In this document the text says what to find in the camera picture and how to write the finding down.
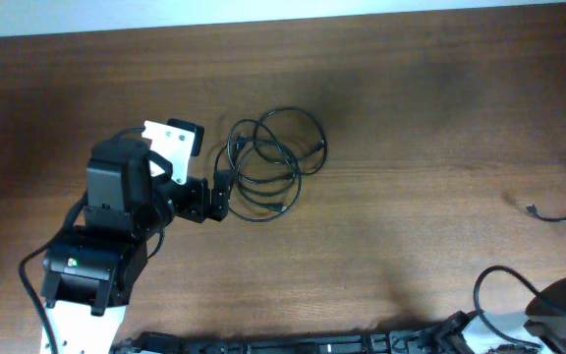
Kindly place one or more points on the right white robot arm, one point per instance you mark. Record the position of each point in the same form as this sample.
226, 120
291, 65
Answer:
536, 330

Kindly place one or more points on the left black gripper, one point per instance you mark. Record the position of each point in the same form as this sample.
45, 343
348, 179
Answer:
198, 206

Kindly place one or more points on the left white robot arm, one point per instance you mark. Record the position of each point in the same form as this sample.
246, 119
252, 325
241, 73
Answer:
93, 264

